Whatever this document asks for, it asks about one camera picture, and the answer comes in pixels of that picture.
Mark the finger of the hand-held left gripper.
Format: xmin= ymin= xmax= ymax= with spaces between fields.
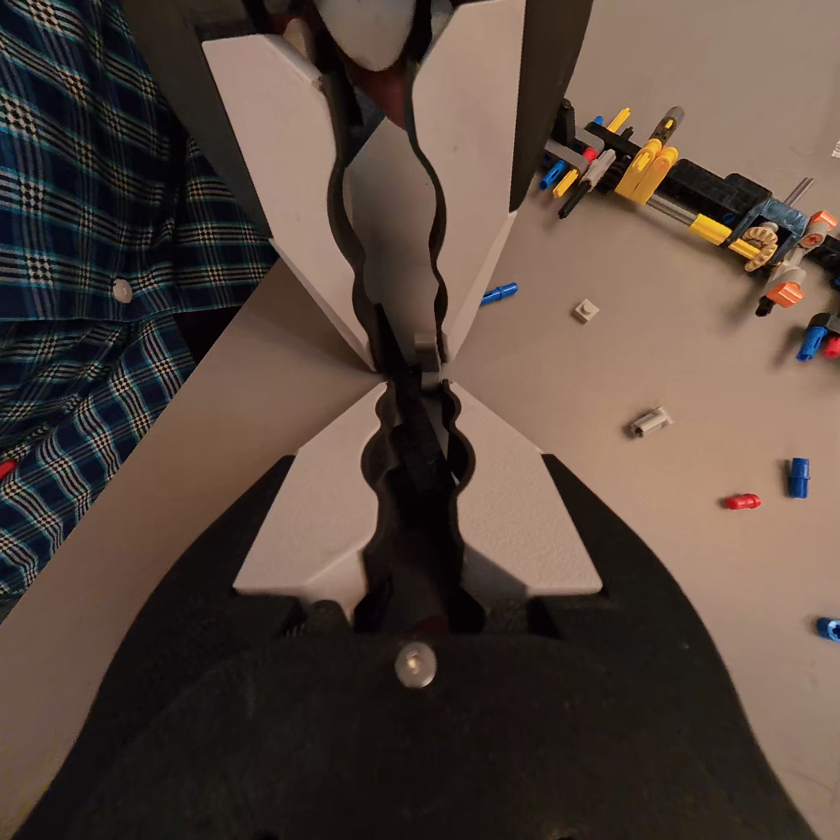
xmin=406 ymin=0 xmax=528 ymax=363
xmin=202 ymin=34 xmax=379 ymax=374

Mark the black lego beam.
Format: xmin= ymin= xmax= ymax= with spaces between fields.
xmin=373 ymin=302 xmax=458 ymax=492

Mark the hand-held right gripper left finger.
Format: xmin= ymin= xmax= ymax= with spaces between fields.
xmin=233 ymin=382 xmax=392 ymax=621

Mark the light grey lego pin connector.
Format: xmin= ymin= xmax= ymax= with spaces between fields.
xmin=629 ymin=406 xmax=674 ymax=439

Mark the partly built lego assembly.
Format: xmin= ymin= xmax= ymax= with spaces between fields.
xmin=538 ymin=98 xmax=840 ymax=363

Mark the person's blue plaid shirt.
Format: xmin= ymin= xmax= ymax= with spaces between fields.
xmin=0 ymin=0 xmax=278 ymax=619

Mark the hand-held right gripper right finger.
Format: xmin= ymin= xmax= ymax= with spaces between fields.
xmin=445 ymin=381 xmax=603 ymax=618

